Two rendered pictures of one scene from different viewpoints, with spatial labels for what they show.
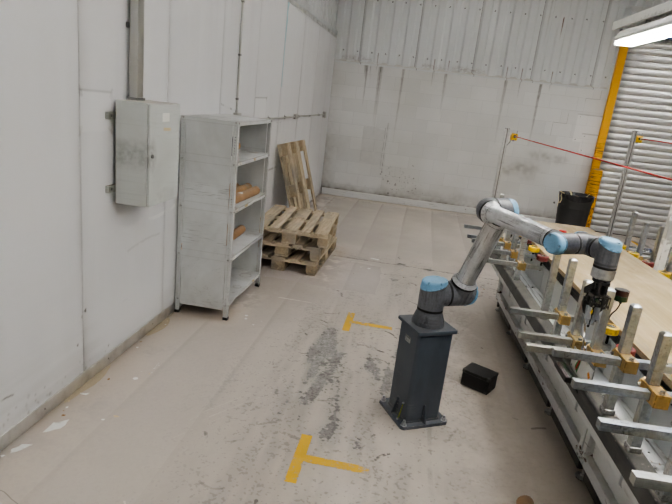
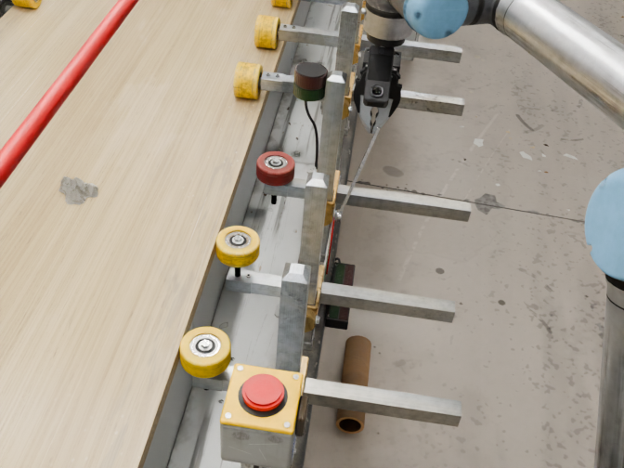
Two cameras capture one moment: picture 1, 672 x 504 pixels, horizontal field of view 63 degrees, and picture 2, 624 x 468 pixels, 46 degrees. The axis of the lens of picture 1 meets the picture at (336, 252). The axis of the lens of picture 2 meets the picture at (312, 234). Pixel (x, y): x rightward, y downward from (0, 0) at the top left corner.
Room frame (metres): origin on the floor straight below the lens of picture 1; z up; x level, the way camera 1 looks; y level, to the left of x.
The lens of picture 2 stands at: (3.42, -1.22, 1.81)
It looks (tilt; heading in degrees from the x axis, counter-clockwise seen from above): 42 degrees down; 179
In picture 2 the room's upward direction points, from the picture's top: 6 degrees clockwise
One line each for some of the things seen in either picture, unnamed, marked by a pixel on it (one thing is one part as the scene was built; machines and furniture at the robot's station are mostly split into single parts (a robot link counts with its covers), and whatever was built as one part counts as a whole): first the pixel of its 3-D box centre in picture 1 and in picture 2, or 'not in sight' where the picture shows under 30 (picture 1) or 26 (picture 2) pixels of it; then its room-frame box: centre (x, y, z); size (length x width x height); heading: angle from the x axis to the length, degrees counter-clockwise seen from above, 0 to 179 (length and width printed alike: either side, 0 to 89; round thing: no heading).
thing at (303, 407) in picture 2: not in sight; (302, 415); (3.00, -1.20, 1.20); 0.03 x 0.01 x 0.03; 176
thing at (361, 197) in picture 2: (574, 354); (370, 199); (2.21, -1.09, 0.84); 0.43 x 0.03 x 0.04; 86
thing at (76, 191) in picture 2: not in sight; (77, 185); (2.34, -1.66, 0.91); 0.09 x 0.07 x 0.02; 39
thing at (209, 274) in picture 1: (225, 211); not in sight; (4.48, 0.96, 0.78); 0.90 x 0.45 x 1.55; 173
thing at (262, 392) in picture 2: not in sight; (263, 394); (3.00, -1.24, 1.22); 0.04 x 0.04 x 0.02
